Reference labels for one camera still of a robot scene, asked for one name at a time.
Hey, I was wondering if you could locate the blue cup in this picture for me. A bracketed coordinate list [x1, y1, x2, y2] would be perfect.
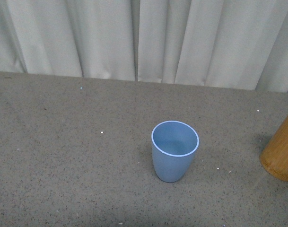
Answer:
[151, 121, 200, 183]

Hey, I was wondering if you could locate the bamboo chopstick holder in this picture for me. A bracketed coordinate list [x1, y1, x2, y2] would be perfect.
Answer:
[260, 115, 288, 182]

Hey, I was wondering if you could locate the white curtain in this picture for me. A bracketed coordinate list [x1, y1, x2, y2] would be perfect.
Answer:
[0, 0, 288, 92]

